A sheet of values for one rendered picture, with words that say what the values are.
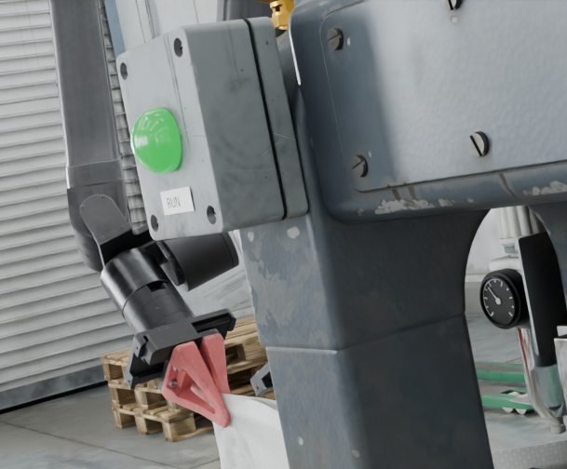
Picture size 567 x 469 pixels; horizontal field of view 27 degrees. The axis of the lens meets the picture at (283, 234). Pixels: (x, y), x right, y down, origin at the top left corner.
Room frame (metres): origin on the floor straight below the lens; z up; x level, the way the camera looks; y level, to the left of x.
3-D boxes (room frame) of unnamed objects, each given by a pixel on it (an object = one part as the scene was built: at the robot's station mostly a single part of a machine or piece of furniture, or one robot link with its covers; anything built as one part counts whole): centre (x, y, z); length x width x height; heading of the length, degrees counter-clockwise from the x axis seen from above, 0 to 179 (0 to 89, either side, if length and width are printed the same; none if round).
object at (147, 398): (6.63, 0.42, 0.22); 1.21 x 0.84 x 0.14; 121
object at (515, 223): (0.73, -0.15, 1.14); 0.05 x 0.04 x 0.16; 121
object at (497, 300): (0.72, -0.13, 1.16); 0.04 x 0.02 x 0.04; 31
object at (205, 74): (0.54, 0.02, 1.28); 0.08 x 0.05 x 0.09; 31
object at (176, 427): (6.62, 0.44, 0.07); 1.20 x 0.82 x 0.14; 119
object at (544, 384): (0.73, -0.15, 1.11); 0.03 x 0.03 x 0.06
